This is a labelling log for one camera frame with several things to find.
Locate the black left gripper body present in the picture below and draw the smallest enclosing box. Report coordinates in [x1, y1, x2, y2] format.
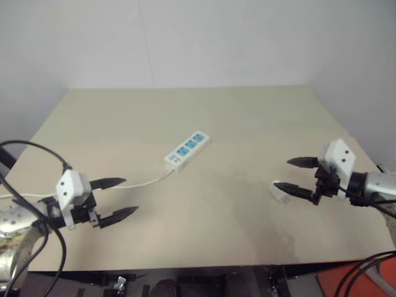
[69, 191, 102, 230]

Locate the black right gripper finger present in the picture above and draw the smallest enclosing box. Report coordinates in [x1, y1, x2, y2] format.
[273, 182, 314, 201]
[286, 157, 319, 170]

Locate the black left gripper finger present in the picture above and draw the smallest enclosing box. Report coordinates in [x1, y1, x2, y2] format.
[98, 206, 139, 229]
[90, 177, 127, 191]

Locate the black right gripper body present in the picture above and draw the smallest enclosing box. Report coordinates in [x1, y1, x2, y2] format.
[311, 165, 341, 206]

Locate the white plug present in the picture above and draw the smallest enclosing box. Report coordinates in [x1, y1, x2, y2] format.
[268, 179, 291, 204]

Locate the white and blue power strip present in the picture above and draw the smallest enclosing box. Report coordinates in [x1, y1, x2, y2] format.
[163, 131, 212, 173]

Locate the orange red box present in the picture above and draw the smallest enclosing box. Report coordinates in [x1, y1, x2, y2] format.
[315, 254, 396, 297]

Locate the white power strip cord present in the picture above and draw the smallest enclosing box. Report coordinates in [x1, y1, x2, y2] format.
[0, 164, 174, 201]

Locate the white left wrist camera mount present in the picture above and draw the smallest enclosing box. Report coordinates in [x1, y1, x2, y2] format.
[55, 170, 92, 230]

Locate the black table frame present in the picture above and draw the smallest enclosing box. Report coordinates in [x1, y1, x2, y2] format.
[18, 264, 341, 297]

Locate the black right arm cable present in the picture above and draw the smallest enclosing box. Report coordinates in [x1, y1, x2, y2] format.
[338, 182, 396, 297]

